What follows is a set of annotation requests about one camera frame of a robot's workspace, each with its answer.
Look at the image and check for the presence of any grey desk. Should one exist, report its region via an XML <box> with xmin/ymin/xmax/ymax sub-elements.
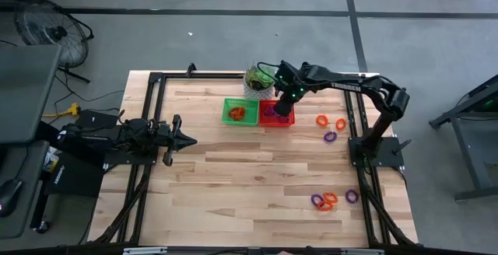
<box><xmin>0</xmin><ymin>140</ymin><xmax>50</xmax><ymax>239</ymax></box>

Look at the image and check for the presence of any white yellow packet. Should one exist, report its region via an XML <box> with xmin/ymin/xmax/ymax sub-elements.
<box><xmin>42</xmin><ymin>148</ymin><xmax>60</xmax><ymax>173</ymax></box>

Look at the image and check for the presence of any dark grey flat panel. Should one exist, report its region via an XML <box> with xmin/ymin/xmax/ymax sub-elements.
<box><xmin>0</xmin><ymin>44</ymin><xmax>62</xmax><ymax>144</ymax></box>

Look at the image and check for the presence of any black box white lettering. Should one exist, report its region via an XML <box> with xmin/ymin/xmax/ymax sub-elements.
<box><xmin>45</xmin><ymin>161</ymin><xmax>107</xmax><ymax>198</ymax></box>

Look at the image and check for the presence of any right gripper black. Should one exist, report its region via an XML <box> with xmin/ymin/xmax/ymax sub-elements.
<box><xmin>273</xmin><ymin>60</ymin><xmax>312</xmax><ymax>118</ymax></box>

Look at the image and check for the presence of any silver metal bracket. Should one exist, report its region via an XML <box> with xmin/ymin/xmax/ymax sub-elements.
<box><xmin>123</xmin><ymin>246</ymin><xmax>168</xmax><ymax>255</ymax></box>
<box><xmin>341</xmin><ymin>248</ymin><xmax>384</xmax><ymax>255</ymax></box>

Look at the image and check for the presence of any black aluminium table frame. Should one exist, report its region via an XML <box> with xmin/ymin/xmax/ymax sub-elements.
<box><xmin>79</xmin><ymin>62</ymin><xmax>419</xmax><ymax>255</ymax></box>

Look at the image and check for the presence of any black metal side table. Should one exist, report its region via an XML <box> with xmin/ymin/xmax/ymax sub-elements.
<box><xmin>429</xmin><ymin>74</ymin><xmax>498</xmax><ymax>201</ymax></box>

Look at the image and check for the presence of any yellow power plug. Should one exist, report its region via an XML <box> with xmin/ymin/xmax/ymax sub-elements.
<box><xmin>42</xmin><ymin>103</ymin><xmax>82</xmax><ymax>118</ymax></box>

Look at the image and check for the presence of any black computer mouse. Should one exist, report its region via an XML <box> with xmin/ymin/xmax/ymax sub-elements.
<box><xmin>0</xmin><ymin>179</ymin><xmax>23</xmax><ymax>218</ymax></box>

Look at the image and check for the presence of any red plastic basket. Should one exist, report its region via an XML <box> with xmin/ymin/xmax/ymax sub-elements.
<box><xmin>258</xmin><ymin>100</ymin><xmax>296</xmax><ymax>128</ymax></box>

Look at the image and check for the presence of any black floor fan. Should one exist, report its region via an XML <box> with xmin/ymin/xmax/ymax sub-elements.
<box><xmin>14</xmin><ymin>0</ymin><xmax>95</xmax><ymax>84</ymax></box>

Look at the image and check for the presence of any green plastic basket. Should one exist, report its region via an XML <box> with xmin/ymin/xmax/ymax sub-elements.
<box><xmin>221</xmin><ymin>97</ymin><xmax>260</xmax><ymax>127</ymax></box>

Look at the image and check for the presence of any potted succulent white pot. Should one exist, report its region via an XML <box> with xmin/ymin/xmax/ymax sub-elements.
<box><xmin>243</xmin><ymin>63</ymin><xmax>277</xmax><ymax>101</ymax></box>

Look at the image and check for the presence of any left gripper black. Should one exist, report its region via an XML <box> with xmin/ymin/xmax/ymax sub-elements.
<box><xmin>153</xmin><ymin>114</ymin><xmax>198</xmax><ymax>167</ymax></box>

